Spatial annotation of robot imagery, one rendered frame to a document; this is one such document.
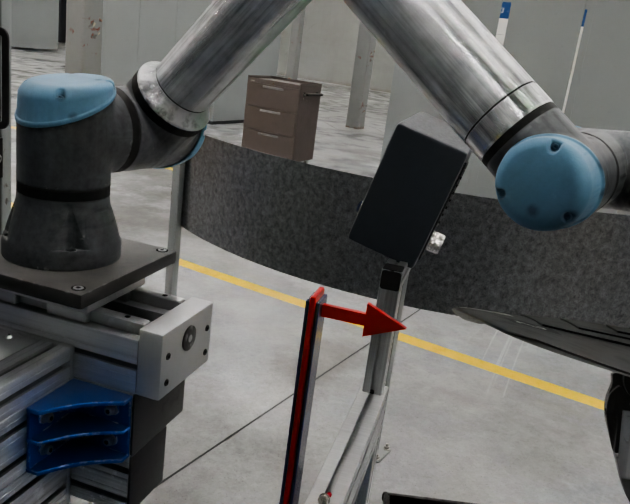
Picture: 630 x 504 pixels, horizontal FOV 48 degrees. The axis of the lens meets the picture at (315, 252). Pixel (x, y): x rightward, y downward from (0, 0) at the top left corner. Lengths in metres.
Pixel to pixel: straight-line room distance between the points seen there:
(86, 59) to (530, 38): 3.99
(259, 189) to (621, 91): 4.43
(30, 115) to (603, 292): 1.94
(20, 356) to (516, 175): 0.62
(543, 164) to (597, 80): 5.95
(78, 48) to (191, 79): 6.17
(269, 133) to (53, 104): 6.47
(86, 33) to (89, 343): 6.24
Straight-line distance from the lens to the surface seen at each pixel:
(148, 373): 0.90
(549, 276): 2.37
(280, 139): 7.27
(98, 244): 0.94
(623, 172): 0.68
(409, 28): 0.63
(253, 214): 2.55
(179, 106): 0.97
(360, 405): 1.04
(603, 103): 6.50
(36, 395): 0.92
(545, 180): 0.57
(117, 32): 11.34
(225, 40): 0.91
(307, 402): 0.51
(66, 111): 0.91
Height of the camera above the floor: 1.36
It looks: 17 degrees down
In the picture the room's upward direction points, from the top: 8 degrees clockwise
